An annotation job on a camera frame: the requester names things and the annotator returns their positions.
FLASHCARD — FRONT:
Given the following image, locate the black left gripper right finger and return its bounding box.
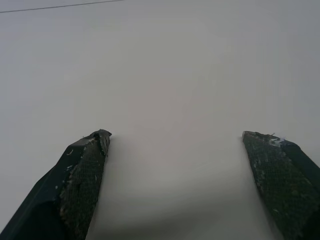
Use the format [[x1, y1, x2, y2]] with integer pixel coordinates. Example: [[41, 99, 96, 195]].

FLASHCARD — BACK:
[[241, 130, 320, 240]]

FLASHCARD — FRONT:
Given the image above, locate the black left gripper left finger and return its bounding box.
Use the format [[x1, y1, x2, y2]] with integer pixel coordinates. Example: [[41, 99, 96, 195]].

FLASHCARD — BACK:
[[0, 129, 113, 240]]

